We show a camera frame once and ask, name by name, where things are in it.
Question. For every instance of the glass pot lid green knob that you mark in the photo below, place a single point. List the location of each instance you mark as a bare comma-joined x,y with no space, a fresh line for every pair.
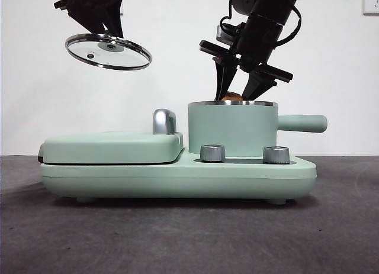
111,47

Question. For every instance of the silver control knob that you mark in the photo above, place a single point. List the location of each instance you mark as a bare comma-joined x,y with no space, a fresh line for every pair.
276,155
212,153

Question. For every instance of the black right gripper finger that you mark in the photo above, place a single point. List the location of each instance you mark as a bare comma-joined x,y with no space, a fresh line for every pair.
224,75
257,84

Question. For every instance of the white wall socket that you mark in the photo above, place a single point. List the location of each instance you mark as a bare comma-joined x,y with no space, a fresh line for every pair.
371,1

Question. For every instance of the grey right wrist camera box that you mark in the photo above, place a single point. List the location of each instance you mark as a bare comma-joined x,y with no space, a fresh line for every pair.
221,35

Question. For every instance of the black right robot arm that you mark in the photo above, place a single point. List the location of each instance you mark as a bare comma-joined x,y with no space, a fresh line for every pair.
260,34

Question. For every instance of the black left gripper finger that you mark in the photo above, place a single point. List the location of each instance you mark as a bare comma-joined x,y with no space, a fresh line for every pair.
115,19
89,19

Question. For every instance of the brown potato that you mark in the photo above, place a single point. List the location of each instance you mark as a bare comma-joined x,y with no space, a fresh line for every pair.
232,96

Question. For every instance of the mint green breakfast machine base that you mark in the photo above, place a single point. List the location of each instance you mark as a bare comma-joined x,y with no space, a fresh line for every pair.
177,182

